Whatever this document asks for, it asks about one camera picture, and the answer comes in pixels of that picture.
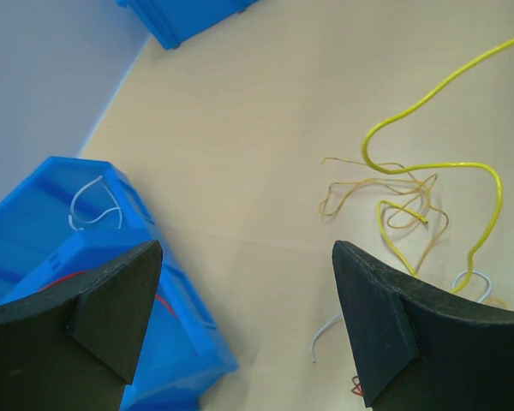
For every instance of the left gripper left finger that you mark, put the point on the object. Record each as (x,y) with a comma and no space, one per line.
(76,344)

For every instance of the large divided blue bin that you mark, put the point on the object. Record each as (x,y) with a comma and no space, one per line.
(73,215)

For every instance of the small blue bin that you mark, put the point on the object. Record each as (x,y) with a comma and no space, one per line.
(172,22)

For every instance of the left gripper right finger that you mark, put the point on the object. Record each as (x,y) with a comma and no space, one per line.
(417,347)

